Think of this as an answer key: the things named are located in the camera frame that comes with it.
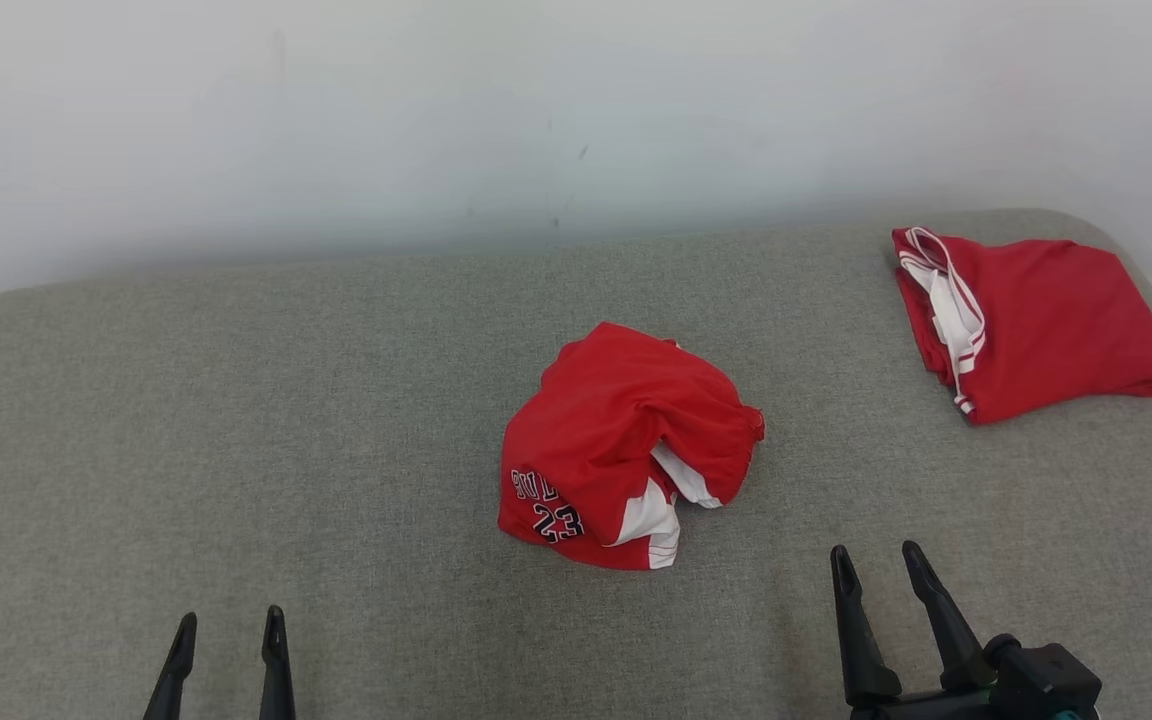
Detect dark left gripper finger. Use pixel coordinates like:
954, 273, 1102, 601
259, 605, 298, 720
143, 612, 199, 720

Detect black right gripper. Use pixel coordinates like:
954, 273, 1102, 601
830, 541, 1005, 720

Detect red Bulls jersey white sleeves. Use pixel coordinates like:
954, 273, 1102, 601
891, 227, 1152, 426

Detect red Bulls 23 shorts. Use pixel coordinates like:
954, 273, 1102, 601
498, 321, 766, 571

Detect grey fabric sofa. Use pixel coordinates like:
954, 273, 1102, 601
0, 208, 1152, 720

